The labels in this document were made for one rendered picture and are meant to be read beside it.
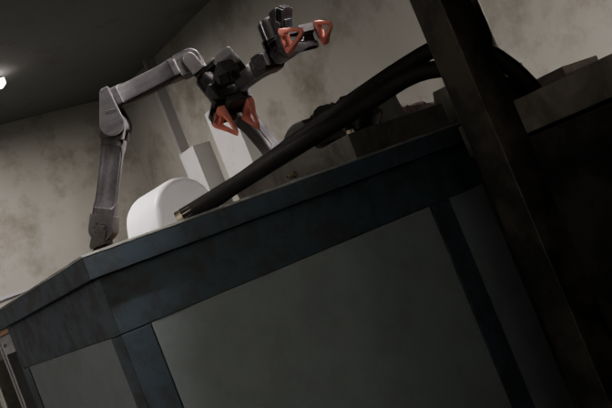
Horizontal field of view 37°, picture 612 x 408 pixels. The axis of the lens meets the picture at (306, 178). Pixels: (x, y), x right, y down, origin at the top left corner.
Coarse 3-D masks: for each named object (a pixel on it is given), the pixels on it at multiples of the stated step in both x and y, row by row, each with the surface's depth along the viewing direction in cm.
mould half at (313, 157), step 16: (384, 112) 198; (400, 112) 200; (416, 112) 186; (432, 112) 188; (368, 128) 179; (384, 128) 181; (400, 128) 183; (416, 128) 185; (432, 128) 187; (320, 144) 187; (336, 144) 180; (352, 144) 176; (368, 144) 178; (384, 144) 180; (304, 160) 191; (320, 160) 186; (336, 160) 181; (272, 176) 202; (304, 176) 192; (240, 192) 216; (256, 192) 210
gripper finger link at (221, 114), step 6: (222, 108) 220; (234, 108) 227; (216, 114) 221; (222, 114) 220; (228, 114) 220; (234, 114) 227; (216, 120) 223; (222, 120) 223; (228, 120) 220; (216, 126) 223; (222, 126) 223; (234, 126) 220; (234, 132) 220
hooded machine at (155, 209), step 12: (168, 180) 674; (180, 180) 676; (192, 180) 682; (156, 192) 668; (168, 192) 667; (180, 192) 672; (192, 192) 679; (204, 192) 685; (144, 204) 677; (156, 204) 660; (168, 204) 664; (180, 204) 670; (132, 216) 690; (144, 216) 672; (156, 216) 659; (168, 216) 661; (132, 228) 688; (144, 228) 673; (156, 228) 659
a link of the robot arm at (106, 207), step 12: (108, 144) 227; (120, 144) 227; (108, 156) 227; (120, 156) 228; (108, 168) 227; (120, 168) 229; (108, 180) 227; (120, 180) 230; (108, 192) 227; (96, 204) 226; (108, 204) 226; (96, 216) 226; (108, 216) 226; (108, 228) 226
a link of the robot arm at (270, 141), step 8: (240, 112) 268; (240, 120) 268; (240, 128) 270; (248, 128) 267; (256, 128) 266; (264, 128) 266; (248, 136) 269; (256, 136) 265; (264, 136) 264; (272, 136) 265; (256, 144) 266; (264, 144) 263; (272, 144) 262; (264, 152) 264
